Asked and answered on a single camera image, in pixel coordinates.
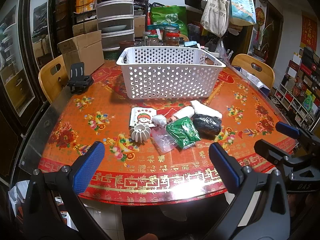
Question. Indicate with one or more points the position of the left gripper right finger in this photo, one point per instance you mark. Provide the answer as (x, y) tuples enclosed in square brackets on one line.
[(259, 209)]

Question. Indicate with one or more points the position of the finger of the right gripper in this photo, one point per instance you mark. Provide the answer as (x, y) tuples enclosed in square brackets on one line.
[(274, 155), (303, 136)]

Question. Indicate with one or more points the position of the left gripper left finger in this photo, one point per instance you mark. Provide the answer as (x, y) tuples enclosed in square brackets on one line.
[(53, 209)]

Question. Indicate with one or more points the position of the black knitted soft bundle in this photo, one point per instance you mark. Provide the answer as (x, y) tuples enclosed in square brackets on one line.
[(209, 125)]

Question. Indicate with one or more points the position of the white cloth packet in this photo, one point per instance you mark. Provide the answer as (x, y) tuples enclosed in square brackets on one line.
[(200, 108)]

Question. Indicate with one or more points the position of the green plastic packet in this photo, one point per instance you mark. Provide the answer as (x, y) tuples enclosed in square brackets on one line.
[(184, 132)]

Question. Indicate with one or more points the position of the clear plastic pouch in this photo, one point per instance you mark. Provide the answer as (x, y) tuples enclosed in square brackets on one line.
[(163, 140)]

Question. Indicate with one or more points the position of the white ribbed round object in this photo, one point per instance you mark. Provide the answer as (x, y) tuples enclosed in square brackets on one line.
[(140, 133)]

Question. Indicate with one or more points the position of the cartoon tomato sachet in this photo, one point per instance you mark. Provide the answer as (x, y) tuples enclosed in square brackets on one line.
[(141, 115)]

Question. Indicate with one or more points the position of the shelf with small items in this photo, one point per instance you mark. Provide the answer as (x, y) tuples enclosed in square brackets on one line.
[(298, 92)]

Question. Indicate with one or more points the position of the right wooden chair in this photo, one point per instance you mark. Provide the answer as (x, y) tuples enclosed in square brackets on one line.
[(255, 67)]

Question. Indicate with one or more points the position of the wooden chair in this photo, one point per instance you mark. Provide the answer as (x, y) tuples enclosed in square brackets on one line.
[(53, 78), (255, 67)]

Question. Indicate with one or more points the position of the white rolled towel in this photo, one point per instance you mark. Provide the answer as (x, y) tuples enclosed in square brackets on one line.
[(184, 112)]

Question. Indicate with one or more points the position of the blue illustrated paper bag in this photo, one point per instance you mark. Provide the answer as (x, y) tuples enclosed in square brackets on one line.
[(242, 12)]

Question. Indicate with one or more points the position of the small white cloth ball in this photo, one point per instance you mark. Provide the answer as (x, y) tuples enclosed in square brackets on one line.
[(159, 120)]

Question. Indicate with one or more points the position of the beige canvas tote bag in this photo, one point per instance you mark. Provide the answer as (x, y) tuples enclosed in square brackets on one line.
[(215, 17)]

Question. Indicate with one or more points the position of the black phone holder stand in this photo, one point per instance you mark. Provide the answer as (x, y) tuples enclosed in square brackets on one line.
[(78, 81)]

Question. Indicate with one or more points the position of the left wooden chair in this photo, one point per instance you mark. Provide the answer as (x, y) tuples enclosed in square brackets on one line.
[(53, 78)]

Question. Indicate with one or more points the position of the white perforated plastic basket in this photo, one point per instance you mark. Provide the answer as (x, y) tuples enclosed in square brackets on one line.
[(164, 72)]

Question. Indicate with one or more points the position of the red lid glass jar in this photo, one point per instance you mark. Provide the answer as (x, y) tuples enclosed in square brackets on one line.
[(172, 39)]

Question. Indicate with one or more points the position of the green shopping bag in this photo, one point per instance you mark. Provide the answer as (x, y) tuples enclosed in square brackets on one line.
[(161, 14)]

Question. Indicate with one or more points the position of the green lid glass jar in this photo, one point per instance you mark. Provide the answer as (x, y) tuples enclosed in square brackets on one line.
[(152, 40)]

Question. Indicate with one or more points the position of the cardboard box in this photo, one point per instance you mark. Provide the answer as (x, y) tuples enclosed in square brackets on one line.
[(86, 48)]

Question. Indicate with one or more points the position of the grey stacked drawer tower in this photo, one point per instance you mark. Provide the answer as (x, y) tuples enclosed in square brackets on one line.
[(115, 20)]

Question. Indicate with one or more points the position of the yellow labelled bucket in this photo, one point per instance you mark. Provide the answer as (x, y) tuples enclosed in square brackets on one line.
[(82, 6)]

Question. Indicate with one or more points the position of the red wall scroll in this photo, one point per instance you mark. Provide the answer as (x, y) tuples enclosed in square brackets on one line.
[(309, 31)]

